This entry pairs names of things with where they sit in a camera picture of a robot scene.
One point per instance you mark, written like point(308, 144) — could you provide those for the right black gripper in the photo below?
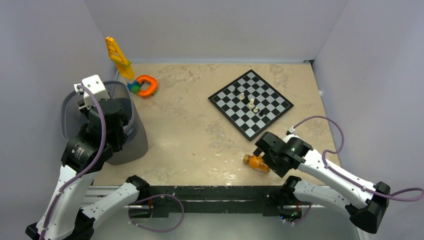
point(280, 170)

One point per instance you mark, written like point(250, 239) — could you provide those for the orange juice bottle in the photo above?
point(256, 163)

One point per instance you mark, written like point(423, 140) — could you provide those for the pepsi labelled clear bottle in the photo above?
point(131, 132)

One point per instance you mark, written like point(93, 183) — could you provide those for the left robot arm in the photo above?
point(81, 161)

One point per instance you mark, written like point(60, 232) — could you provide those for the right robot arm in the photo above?
point(331, 179)

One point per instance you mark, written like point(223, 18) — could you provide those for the grey mesh waste bin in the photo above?
point(72, 119)

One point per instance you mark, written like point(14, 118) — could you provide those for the black and white chessboard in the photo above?
point(267, 98)

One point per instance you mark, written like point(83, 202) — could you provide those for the white chess queen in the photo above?
point(251, 103)

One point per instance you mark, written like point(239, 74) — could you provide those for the black chess piece middle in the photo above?
point(246, 100)

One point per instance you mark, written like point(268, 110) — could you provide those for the black chess piece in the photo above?
point(246, 100)
point(235, 91)

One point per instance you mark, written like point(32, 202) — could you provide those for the yellow toy ladder piece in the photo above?
point(116, 55)

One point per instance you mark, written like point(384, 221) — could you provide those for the black chess piece far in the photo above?
point(235, 91)

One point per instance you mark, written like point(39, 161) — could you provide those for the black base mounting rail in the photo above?
point(266, 200)

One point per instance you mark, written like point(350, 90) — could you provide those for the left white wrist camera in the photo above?
point(95, 85)

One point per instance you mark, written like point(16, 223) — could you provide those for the orange ring toy with blocks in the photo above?
point(143, 86)

